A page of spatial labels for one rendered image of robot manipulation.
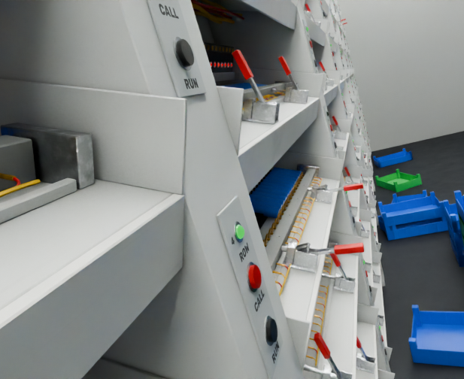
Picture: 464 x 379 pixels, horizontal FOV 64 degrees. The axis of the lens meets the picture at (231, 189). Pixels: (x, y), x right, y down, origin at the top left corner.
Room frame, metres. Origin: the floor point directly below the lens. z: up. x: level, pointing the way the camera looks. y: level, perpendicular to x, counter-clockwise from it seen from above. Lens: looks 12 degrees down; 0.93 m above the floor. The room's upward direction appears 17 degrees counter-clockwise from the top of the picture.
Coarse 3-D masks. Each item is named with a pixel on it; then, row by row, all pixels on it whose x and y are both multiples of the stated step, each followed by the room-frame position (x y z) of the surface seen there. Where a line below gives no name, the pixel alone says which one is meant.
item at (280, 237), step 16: (304, 176) 0.78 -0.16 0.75; (304, 192) 0.68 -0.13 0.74; (288, 208) 0.59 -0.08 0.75; (304, 208) 0.63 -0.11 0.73; (288, 224) 0.53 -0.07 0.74; (304, 224) 0.56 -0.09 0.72; (272, 240) 0.48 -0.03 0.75; (272, 256) 0.43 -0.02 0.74; (272, 272) 0.42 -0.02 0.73; (288, 272) 0.42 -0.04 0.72
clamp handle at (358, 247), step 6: (336, 246) 0.44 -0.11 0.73; (342, 246) 0.44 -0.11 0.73; (348, 246) 0.43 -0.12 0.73; (354, 246) 0.43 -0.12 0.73; (360, 246) 0.42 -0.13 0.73; (306, 252) 0.45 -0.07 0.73; (312, 252) 0.45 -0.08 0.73; (318, 252) 0.44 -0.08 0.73; (324, 252) 0.44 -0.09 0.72; (330, 252) 0.44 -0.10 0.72; (336, 252) 0.43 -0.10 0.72; (342, 252) 0.43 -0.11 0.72; (348, 252) 0.43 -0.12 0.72; (354, 252) 0.43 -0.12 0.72; (360, 252) 0.42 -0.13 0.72
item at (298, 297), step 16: (288, 160) 0.88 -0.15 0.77; (304, 160) 0.87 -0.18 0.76; (320, 160) 0.85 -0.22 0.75; (336, 160) 0.84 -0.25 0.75; (320, 176) 0.86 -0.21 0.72; (336, 176) 0.84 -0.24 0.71; (336, 192) 0.76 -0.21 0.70; (320, 208) 0.66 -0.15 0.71; (320, 224) 0.59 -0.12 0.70; (304, 240) 0.53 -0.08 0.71; (320, 240) 0.53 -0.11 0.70; (320, 256) 0.48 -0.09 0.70; (304, 272) 0.44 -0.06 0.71; (320, 272) 0.44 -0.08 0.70; (288, 288) 0.41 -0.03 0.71; (304, 288) 0.41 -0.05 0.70; (288, 304) 0.38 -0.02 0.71; (304, 304) 0.38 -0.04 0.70; (288, 320) 0.28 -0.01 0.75; (304, 320) 0.28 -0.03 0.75; (304, 336) 0.28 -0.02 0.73; (304, 352) 0.28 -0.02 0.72
